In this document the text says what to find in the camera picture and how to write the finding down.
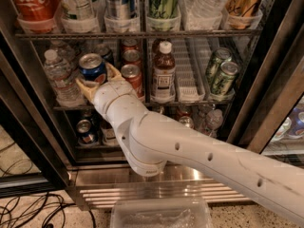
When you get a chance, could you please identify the bottom shelf pepsi can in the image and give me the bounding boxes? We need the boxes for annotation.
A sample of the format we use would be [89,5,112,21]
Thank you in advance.
[76,119,98,144]

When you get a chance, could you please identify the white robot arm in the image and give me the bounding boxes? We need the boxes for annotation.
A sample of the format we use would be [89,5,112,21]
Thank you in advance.
[76,66,304,227]

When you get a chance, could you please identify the top shelf coca-cola can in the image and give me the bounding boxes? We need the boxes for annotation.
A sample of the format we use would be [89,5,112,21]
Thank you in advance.
[12,0,59,22]

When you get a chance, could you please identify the red coca-cola can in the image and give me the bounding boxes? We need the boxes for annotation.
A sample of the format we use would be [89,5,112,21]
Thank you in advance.
[121,64,143,98]
[121,38,140,51]
[122,49,142,67]

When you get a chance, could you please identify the bottom shelf red can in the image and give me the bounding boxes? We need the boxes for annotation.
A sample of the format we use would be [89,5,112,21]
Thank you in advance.
[179,116,194,128]

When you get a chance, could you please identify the top wire shelf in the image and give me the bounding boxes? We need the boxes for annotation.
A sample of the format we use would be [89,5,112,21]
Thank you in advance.
[15,29,261,41]

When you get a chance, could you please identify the left fridge glass door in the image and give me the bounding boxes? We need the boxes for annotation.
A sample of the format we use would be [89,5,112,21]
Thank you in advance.
[0,28,68,198]

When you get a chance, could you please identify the front iced tea bottle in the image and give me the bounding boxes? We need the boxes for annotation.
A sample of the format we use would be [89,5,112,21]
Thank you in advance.
[152,41,175,103]

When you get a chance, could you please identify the rear red coca-cola can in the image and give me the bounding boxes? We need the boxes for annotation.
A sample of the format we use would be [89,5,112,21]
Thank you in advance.
[121,38,140,51]

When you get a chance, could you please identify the front water bottle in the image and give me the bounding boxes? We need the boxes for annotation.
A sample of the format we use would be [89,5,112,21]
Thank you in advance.
[44,49,86,107]

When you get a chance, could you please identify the bottom shelf tea bottle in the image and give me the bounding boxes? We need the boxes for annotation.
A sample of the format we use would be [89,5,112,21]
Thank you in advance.
[100,120,118,146]

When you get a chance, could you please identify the shelf water bottle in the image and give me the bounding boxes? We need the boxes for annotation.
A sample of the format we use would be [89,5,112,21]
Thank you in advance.
[201,109,223,138]
[190,0,228,18]

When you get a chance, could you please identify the top shelf water bottle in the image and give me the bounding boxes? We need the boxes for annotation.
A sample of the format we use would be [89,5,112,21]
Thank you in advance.
[190,0,228,18]

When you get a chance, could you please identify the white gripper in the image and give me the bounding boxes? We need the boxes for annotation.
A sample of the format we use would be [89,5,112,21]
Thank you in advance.
[76,63,147,131]

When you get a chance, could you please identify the steel fridge base grille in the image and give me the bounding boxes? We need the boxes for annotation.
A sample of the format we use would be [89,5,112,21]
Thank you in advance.
[67,163,250,210]

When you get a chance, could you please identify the front green can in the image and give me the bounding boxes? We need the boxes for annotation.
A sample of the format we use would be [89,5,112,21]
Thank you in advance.
[211,62,239,95]

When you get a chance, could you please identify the fridge glass door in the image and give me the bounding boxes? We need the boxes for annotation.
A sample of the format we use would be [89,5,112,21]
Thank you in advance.
[0,28,68,198]
[238,22,304,163]

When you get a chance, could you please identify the empty white shelf tray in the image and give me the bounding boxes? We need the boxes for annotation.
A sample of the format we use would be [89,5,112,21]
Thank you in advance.
[173,38,205,103]

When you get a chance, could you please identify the rear water bottle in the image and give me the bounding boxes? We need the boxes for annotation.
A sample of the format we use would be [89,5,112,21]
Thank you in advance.
[50,40,77,70]

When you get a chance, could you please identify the wire shelf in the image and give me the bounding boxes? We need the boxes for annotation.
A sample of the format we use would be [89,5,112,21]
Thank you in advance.
[15,29,261,41]
[53,101,232,111]

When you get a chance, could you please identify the right fridge glass door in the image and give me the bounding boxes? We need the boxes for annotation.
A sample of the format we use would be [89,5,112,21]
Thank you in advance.
[238,22,304,163]

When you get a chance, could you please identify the front red coca-cola can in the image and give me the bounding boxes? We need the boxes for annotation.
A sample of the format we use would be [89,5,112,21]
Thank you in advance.
[121,64,143,98]

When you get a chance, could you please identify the bottom shelf water bottle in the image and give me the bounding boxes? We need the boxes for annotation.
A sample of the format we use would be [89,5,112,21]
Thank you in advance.
[201,109,223,138]

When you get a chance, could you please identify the blue pepsi can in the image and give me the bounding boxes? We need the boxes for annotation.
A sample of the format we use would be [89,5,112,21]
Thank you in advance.
[79,53,107,85]
[94,44,114,65]

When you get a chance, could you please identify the rear green can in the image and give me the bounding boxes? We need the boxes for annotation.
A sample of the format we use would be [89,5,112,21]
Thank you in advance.
[205,47,233,85]

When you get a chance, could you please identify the black floor cables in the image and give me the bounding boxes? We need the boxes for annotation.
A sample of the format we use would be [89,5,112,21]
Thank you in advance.
[0,140,97,228]

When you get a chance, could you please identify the clear plastic bin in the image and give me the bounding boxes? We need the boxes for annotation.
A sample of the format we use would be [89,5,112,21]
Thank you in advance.
[110,198,214,228]

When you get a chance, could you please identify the top shelf silver blue can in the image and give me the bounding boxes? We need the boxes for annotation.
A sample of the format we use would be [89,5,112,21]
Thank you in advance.
[105,0,136,20]

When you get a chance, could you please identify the top shelf silver green can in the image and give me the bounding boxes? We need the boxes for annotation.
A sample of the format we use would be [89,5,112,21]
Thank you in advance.
[61,0,94,21]

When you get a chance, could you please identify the middle wire shelf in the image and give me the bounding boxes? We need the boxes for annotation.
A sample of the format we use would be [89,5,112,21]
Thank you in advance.
[53,101,232,111]

